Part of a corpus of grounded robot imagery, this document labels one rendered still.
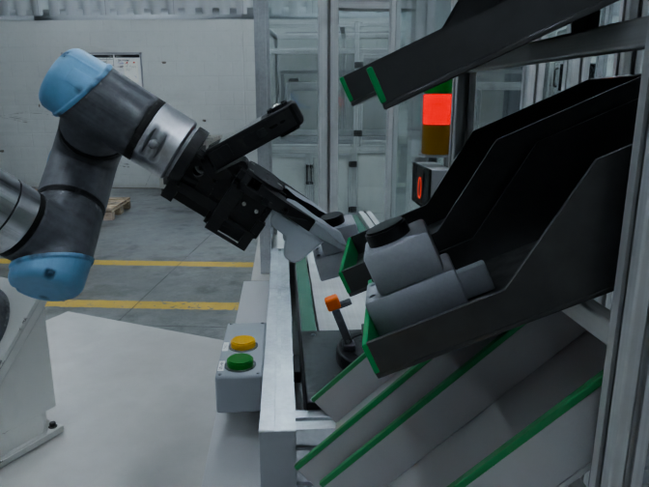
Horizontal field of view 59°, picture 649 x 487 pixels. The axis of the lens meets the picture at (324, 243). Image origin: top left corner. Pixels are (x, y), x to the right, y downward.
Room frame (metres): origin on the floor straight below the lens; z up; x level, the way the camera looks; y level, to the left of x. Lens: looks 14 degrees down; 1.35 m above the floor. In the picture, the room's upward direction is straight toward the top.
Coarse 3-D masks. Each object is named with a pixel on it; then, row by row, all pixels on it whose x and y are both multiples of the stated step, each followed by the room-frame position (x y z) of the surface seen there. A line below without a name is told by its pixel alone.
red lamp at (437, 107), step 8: (424, 96) 1.00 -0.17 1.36; (432, 96) 0.98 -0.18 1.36; (440, 96) 0.98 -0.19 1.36; (448, 96) 0.98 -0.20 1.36; (424, 104) 1.00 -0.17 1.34; (432, 104) 0.98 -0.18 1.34; (440, 104) 0.98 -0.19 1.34; (448, 104) 0.98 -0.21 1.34; (424, 112) 1.00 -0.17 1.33; (432, 112) 0.98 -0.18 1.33; (440, 112) 0.98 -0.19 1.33; (448, 112) 0.98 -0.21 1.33; (424, 120) 1.00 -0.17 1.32; (432, 120) 0.98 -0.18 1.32; (440, 120) 0.98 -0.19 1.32; (448, 120) 0.98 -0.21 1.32
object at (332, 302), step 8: (328, 296) 0.81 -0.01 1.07; (336, 296) 0.80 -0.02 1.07; (328, 304) 0.79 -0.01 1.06; (336, 304) 0.79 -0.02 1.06; (344, 304) 0.80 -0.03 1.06; (336, 312) 0.79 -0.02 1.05; (336, 320) 0.79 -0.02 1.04; (344, 320) 0.81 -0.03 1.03; (344, 328) 0.80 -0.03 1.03; (344, 336) 0.80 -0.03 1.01
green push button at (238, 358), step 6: (240, 354) 0.82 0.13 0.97; (246, 354) 0.82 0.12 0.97; (228, 360) 0.80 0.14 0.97; (234, 360) 0.80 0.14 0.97; (240, 360) 0.80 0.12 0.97; (246, 360) 0.80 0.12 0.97; (252, 360) 0.80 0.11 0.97; (228, 366) 0.79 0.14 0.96; (234, 366) 0.79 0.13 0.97; (240, 366) 0.79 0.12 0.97; (246, 366) 0.79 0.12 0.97
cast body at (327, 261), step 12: (324, 216) 0.67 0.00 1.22; (336, 216) 0.66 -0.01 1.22; (348, 216) 0.68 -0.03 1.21; (336, 228) 0.65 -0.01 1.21; (348, 228) 0.65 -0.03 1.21; (324, 252) 0.65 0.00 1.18; (336, 252) 0.66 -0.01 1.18; (324, 264) 0.66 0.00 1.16; (336, 264) 0.66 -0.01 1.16; (324, 276) 0.66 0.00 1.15; (336, 276) 0.66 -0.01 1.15
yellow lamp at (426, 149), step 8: (424, 128) 1.00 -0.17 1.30; (432, 128) 0.98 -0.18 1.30; (440, 128) 0.98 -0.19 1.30; (448, 128) 0.99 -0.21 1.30; (424, 136) 0.99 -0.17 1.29; (432, 136) 0.98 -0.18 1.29; (440, 136) 0.98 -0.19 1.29; (448, 136) 0.99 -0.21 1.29; (424, 144) 0.99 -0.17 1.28; (432, 144) 0.98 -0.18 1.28; (440, 144) 0.98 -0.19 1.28; (448, 144) 0.99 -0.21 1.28; (424, 152) 0.99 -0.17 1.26; (432, 152) 0.98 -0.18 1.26; (440, 152) 0.98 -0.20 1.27; (448, 152) 0.99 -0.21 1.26
